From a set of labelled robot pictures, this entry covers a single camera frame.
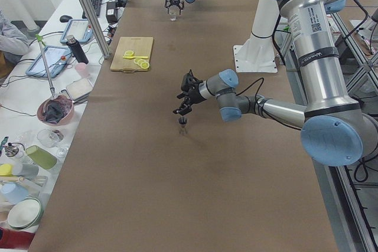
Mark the black computer mouse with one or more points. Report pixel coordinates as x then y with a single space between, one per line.
65 18

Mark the blue teach pendant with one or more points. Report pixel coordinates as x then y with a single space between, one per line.
80 29
57 58

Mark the light blue cup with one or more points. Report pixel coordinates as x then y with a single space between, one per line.
14 192

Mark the black keyboard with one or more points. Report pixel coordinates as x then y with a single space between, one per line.
94 2

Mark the green cup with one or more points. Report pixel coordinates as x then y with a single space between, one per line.
41 157

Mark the pink bowl with cloth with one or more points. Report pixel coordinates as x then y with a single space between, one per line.
56 112

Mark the steel extendable rod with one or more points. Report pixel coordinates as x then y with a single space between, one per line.
39 39

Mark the clear wine glass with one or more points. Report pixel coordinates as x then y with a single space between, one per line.
53 139

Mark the white green bowl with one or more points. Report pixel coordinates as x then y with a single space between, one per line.
25 214

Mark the clear glass beaker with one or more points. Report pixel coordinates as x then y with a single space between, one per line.
173 15

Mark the white square container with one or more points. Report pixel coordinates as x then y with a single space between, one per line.
79 89

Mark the aluminium frame post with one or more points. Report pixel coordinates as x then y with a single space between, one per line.
92 18

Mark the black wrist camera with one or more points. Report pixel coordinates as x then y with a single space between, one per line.
190 82

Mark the pink cup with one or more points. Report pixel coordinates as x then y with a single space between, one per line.
82 70

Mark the yellow plastic knife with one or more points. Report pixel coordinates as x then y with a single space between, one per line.
136 56

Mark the white pillar base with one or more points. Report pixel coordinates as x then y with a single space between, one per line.
257 54

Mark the wooden cutting board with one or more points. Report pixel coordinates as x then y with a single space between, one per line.
140 46

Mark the glass syrup dispenser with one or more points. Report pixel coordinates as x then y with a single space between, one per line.
14 150

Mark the person in grey jacket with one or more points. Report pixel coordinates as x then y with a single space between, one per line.
14 44

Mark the black water bottle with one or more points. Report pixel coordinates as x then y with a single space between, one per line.
76 49

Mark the steel jigger measuring cup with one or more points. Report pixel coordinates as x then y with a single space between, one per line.
182 123

